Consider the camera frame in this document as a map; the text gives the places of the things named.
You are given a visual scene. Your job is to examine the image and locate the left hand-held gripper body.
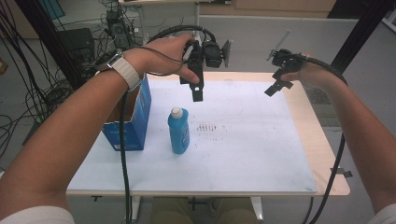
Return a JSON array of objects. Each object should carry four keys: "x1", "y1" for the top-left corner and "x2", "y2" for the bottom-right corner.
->
[{"x1": 179, "y1": 38, "x2": 233, "y2": 88}]

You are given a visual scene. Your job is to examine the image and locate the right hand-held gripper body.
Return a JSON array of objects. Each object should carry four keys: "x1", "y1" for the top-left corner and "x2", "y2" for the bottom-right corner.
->
[{"x1": 265, "y1": 29, "x2": 307, "y2": 91}]

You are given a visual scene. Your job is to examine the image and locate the blue bottle with white cap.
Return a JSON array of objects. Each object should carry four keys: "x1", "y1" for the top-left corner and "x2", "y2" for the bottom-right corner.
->
[{"x1": 167, "y1": 106, "x2": 191, "y2": 155}]

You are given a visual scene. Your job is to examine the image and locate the blue cardboard box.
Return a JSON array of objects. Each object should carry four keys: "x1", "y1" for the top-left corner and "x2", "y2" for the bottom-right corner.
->
[{"x1": 102, "y1": 74, "x2": 152, "y2": 152}]

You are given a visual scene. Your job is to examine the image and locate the person's right hand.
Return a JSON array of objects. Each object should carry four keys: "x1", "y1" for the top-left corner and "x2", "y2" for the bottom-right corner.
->
[{"x1": 279, "y1": 55, "x2": 336, "y2": 91}]

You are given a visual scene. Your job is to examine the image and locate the person's left hand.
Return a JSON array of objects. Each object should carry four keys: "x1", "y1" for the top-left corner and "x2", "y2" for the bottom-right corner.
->
[{"x1": 123, "y1": 33, "x2": 202, "y2": 86}]

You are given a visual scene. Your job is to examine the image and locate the wooden table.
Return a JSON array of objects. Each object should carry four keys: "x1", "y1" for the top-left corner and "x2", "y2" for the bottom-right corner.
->
[{"x1": 65, "y1": 71, "x2": 351, "y2": 224}]

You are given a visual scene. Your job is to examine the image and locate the wooden cabinet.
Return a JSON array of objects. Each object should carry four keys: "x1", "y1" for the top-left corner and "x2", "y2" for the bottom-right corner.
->
[{"x1": 199, "y1": 0, "x2": 337, "y2": 18}]

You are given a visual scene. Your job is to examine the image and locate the white table mat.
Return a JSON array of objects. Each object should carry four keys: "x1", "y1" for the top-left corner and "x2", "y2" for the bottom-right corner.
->
[{"x1": 66, "y1": 78, "x2": 318, "y2": 192}]

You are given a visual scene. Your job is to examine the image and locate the white desk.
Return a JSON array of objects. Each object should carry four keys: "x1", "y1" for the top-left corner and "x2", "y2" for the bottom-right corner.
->
[{"x1": 119, "y1": 0, "x2": 206, "y2": 46}]

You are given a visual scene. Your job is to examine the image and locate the black stand pole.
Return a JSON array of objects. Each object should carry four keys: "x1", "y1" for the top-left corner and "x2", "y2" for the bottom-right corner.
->
[
  {"x1": 13, "y1": 0, "x2": 90, "y2": 91},
  {"x1": 331, "y1": 0, "x2": 396, "y2": 74}
]

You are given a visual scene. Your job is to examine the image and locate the black computer tower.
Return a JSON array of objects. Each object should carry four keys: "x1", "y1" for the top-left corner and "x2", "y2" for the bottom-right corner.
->
[{"x1": 106, "y1": 8, "x2": 134, "y2": 50}]

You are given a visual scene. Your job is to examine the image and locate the black table clamp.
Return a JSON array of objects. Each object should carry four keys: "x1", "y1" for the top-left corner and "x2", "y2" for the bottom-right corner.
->
[{"x1": 330, "y1": 167, "x2": 353, "y2": 179}]

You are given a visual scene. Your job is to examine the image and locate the black equipment box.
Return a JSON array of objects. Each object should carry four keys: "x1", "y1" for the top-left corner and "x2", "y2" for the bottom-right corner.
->
[{"x1": 59, "y1": 27, "x2": 96, "y2": 63}]

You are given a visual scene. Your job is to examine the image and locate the person's khaki trousers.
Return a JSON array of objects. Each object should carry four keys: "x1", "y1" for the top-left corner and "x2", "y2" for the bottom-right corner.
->
[{"x1": 150, "y1": 196, "x2": 260, "y2": 224}]

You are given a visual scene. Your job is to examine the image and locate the teal panel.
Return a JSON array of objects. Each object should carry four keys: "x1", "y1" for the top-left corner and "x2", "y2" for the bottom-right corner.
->
[{"x1": 38, "y1": 0, "x2": 66, "y2": 20}]

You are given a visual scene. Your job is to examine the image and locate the white right shirt sleeve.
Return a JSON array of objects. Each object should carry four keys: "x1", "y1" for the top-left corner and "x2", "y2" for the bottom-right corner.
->
[{"x1": 368, "y1": 203, "x2": 396, "y2": 224}]

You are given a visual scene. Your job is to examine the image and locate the white shirt sleeve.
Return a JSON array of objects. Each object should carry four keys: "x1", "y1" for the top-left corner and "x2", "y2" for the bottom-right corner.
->
[
  {"x1": 0, "y1": 205, "x2": 76, "y2": 224},
  {"x1": 368, "y1": 203, "x2": 396, "y2": 224}
]

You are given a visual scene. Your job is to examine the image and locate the white left shirt sleeve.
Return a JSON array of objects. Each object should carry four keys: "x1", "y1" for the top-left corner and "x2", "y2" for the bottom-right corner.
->
[{"x1": 0, "y1": 205, "x2": 76, "y2": 224}]

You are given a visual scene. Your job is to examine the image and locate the thin grey cable with plug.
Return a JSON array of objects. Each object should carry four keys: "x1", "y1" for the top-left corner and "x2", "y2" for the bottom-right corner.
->
[{"x1": 134, "y1": 43, "x2": 194, "y2": 77}]

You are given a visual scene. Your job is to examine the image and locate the wristwatch with white strap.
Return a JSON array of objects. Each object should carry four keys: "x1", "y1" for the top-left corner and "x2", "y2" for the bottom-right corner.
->
[{"x1": 94, "y1": 49, "x2": 143, "y2": 91}]

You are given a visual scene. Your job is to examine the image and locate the thick black left gripper cable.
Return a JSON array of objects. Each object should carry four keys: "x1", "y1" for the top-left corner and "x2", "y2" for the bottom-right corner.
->
[{"x1": 119, "y1": 24, "x2": 217, "y2": 224}]

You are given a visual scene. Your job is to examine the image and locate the thick black gripper cable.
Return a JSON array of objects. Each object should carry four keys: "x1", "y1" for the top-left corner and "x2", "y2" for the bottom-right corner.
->
[
  {"x1": 119, "y1": 24, "x2": 217, "y2": 224},
  {"x1": 298, "y1": 54, "x2": 349, "y2": 224}
]

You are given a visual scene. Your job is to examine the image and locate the thick black right gripper cable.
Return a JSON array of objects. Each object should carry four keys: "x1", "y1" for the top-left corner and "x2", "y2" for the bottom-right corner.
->
[{"x1": 298, "y1": 54, "x2": 349, "y2": 224}]

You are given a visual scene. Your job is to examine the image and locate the bundle of black floor cables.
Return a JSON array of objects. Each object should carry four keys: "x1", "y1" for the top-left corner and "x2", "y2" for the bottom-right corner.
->
[{"x1": 0, "y1": 0, "x2": 78, "y2": 157}]

